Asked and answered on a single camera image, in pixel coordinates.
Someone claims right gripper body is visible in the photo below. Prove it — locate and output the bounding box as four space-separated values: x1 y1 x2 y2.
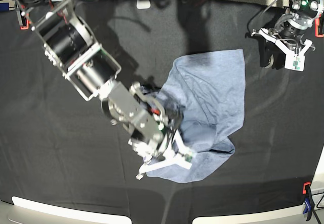
101 81 185 159

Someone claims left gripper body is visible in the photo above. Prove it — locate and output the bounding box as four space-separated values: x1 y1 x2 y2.
263 18 306 41

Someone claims blue-grey t-shirt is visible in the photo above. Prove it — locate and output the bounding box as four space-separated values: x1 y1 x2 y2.
147 49 246 183

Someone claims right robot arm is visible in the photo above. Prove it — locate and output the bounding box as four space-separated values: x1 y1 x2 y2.
15 0 191 160

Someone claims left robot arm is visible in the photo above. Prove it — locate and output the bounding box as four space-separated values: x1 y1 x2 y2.
251 0 323 71

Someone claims orange clamp far right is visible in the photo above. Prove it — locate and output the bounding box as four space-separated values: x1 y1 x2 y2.
315 17 323 38

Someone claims orange clamp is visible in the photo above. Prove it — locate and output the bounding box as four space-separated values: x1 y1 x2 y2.
315 17 323 38
302 182 311 195
15 5 29 30

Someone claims black table cloth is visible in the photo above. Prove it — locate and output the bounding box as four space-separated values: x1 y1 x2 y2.
1 0 323 223

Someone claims orange clamp near right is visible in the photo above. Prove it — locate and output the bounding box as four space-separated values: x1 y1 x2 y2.
302 182 311 195

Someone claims blue bar clamp near right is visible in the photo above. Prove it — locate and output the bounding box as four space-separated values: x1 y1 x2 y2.
303 187 314 221

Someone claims orange clamp far left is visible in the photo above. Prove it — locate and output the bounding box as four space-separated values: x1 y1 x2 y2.
15 5 29 30

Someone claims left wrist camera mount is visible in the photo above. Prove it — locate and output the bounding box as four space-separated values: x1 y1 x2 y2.
251 28 315 72

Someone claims silver camera stand base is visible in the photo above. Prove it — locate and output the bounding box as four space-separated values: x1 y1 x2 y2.
136 0 151 10

